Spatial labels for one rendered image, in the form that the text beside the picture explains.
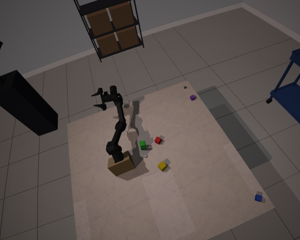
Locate small blue block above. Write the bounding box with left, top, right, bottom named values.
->
left=255, top=195, right=262, bottom=202

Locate red block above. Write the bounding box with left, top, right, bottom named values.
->
left=154, top=137, right=162, bottom=144

